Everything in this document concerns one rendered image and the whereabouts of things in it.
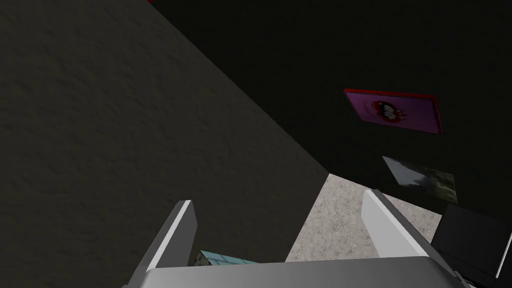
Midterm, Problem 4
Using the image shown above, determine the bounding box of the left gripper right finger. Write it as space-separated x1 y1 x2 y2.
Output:
361 188 442 259

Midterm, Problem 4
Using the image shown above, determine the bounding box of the black cabinet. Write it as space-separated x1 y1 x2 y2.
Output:
429 203 512 286

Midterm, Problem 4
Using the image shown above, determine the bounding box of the grey landscape picture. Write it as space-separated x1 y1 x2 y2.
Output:
381 155 459 205

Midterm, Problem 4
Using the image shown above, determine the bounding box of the teal tiled object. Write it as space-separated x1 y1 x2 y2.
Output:
194 250 260 267

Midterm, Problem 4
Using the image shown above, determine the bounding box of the purple picture with red frame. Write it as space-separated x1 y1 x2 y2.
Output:
343 88 443 135

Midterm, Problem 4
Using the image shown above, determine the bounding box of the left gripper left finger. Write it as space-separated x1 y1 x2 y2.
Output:
135 199 198 274

